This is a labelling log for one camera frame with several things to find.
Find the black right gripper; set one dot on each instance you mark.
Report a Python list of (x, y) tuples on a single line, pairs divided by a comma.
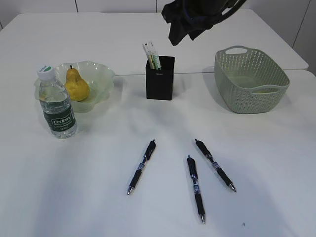
[(196, 16)]

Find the clear plastic ruler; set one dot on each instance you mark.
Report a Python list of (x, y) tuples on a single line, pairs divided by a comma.
[(149, 49)]

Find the teal utility knife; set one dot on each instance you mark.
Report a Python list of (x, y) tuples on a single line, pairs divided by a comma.
[(157, 62)]

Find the yellow utility knife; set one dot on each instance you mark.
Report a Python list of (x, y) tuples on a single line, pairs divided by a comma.
[(151, 62)]

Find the yellow white paper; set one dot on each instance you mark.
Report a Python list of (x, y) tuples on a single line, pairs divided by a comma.
[(263, 91)]

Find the black pen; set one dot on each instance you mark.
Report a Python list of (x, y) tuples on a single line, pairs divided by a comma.
[(215, 165), (147, 155), (194, 177)]

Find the yellow pear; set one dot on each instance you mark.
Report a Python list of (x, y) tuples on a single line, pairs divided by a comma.
[(77, 87)]

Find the clear water bottle green label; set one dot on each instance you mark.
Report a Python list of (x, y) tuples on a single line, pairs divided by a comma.
[(56, 104)]

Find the black square pen holder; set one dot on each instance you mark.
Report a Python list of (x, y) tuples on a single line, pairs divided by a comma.
[(159, 83)]

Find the green woven plastic basket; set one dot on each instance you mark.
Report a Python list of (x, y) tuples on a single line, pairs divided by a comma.
[(238, 75)]

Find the green wavy glass plate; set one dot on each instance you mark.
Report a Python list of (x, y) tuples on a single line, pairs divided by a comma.
[(99, 77)]

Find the black pen on ruler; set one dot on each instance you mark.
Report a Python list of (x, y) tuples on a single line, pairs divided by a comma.
[(147, 155)]

